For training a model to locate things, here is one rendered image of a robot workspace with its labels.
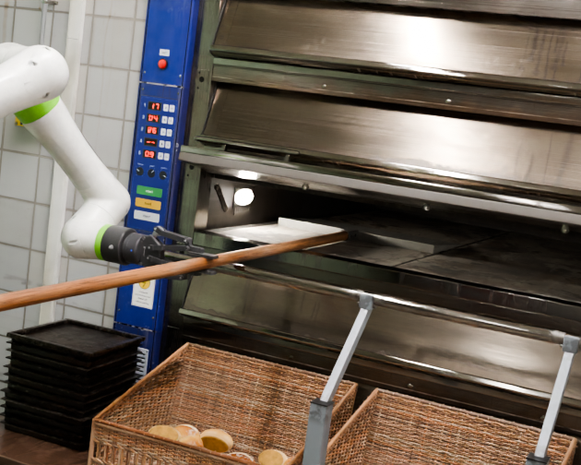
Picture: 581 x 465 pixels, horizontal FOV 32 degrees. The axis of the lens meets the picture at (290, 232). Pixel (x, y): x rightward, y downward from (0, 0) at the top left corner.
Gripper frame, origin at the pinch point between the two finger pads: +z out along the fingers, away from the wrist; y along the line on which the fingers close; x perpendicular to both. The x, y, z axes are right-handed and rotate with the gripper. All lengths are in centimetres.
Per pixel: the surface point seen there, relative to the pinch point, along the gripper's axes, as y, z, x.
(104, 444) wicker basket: 53, -24, -4
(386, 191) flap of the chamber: -21, 30, -39
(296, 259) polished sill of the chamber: 4, 1, -54
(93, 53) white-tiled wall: -47, -76, -54
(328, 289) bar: 3.1, 26.5, -16.1
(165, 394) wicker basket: 48, -28, -39
